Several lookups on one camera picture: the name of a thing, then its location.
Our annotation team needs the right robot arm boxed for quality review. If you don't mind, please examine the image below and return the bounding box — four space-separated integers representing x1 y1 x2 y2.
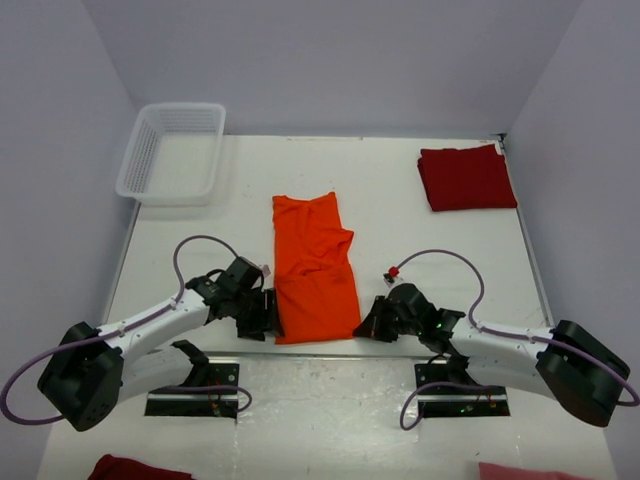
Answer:
353 283 630 428

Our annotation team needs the orange t-shirt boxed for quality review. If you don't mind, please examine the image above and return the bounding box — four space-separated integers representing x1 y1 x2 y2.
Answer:
272 192 361 345

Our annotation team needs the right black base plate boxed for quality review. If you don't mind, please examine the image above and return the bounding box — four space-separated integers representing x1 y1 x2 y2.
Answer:
414 359 511 419

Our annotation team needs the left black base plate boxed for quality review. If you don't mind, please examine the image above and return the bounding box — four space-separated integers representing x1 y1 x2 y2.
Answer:
144 359 241 420

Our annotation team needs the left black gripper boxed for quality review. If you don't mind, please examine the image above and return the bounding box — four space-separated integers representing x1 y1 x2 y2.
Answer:
229 287 284 341

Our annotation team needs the folded dark red t-shirt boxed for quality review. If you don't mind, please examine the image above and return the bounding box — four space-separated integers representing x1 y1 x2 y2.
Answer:
417 144 518 212

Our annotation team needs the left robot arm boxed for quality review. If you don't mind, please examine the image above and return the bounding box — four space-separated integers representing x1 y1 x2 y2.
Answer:
37 257 284 432

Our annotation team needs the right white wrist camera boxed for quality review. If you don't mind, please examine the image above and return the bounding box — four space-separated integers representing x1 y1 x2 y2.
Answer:
383 273 404 289

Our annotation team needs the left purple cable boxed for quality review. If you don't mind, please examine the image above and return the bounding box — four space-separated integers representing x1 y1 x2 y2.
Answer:
0 234 254 426

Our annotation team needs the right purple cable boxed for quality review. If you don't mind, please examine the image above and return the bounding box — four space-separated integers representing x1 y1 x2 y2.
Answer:
399 249 640 431

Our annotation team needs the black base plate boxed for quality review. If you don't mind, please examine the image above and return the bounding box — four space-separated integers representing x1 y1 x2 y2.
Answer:
144 359 241 420
414 359 511 419

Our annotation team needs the pink cloth bottom right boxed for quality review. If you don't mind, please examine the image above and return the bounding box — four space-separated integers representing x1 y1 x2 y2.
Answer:
478 462 582 480

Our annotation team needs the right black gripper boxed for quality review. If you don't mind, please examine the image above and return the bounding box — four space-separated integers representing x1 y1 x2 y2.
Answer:
354 296 422 344

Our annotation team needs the purple cable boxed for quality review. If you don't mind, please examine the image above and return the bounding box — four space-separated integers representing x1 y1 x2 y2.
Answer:
399 249 640 431
0 234 254 426

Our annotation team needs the white plastic basket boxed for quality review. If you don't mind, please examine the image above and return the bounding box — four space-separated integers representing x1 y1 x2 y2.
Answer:
115 102 226 207

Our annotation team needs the dark red cloth bottom left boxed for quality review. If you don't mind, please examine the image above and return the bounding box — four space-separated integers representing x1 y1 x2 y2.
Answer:
88 454 193 480

